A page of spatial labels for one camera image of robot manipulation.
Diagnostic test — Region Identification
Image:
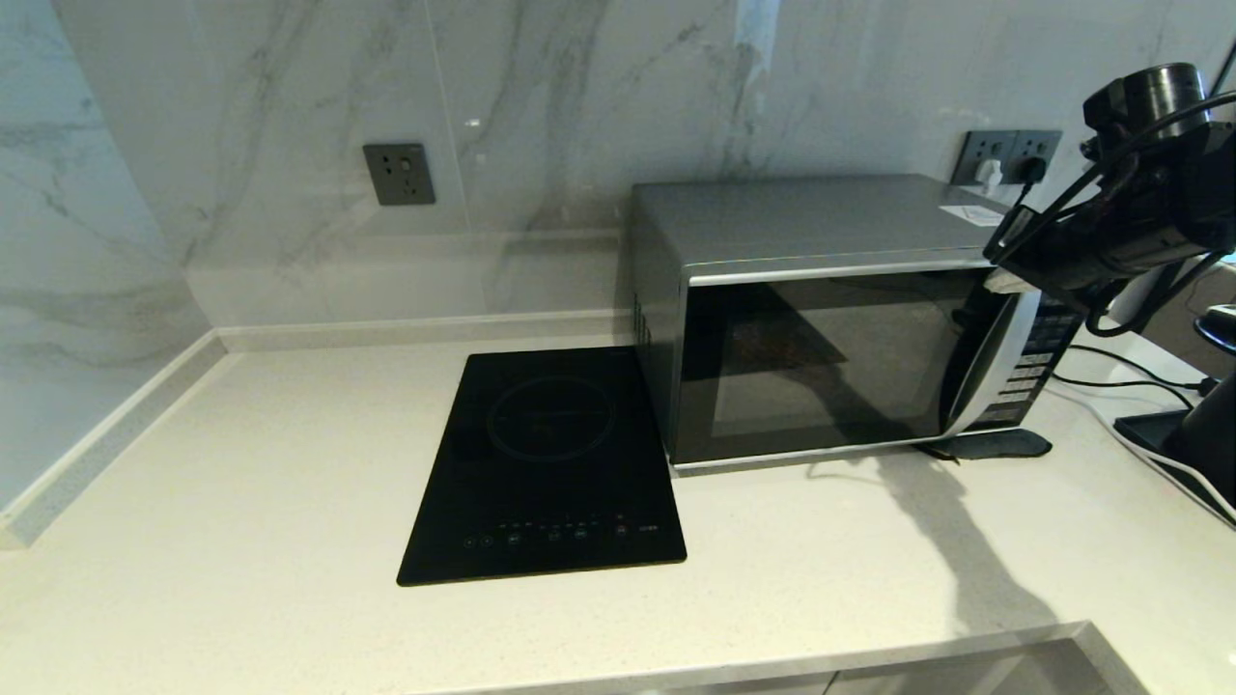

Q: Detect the grey double wall socket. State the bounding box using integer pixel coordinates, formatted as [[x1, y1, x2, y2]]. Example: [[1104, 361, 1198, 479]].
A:
[[951, 130, 1063, 187]]

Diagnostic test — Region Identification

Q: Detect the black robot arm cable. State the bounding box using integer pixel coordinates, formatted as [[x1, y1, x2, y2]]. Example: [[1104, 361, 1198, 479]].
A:
[[1004, 89, 1236, 340]]

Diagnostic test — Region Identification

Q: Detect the black induction cooktop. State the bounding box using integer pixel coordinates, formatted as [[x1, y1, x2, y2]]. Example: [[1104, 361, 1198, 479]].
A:
[[396, 347, 688, 587]]

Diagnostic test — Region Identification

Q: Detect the black rubber pad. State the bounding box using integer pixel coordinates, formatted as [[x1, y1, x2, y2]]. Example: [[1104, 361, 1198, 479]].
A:
[[922, 431, 1053, 464]]

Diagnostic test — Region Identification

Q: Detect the black power plug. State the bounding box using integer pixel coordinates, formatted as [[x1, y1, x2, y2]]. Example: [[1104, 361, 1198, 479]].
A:
[[1011, 157, 1050, 209]]

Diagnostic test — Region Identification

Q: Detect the beige armchair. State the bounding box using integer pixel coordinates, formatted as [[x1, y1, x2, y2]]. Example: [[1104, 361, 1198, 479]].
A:
[[1149, 256, 1236, 377]]

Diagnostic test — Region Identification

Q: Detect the silver Panasonic microwave oven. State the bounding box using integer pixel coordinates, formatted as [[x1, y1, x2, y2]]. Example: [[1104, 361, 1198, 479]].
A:
[[630, 174, 1121, 474]]

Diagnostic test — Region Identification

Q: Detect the black kettle appliance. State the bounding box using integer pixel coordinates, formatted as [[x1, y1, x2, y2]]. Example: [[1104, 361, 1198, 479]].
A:
[[1162, 372, 1236, 508]]

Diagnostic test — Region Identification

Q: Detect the white power cable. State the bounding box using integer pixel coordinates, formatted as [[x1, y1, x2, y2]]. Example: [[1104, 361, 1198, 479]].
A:
[[1045, 381, 1236, 527]]

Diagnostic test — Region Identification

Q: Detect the black power cable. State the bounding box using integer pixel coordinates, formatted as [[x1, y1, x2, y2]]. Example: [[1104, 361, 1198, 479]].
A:
[[1067, 345, 1218, 394], [1052, 375, 1195, 410]]

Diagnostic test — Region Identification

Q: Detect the white warning sticker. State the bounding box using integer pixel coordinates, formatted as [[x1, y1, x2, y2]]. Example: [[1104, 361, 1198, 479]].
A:
[[941, 205, 1013, 229]]

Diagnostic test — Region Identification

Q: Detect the grey single wall socket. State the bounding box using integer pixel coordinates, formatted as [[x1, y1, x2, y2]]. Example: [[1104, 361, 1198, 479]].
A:
[[362, 143, 436, 206]]

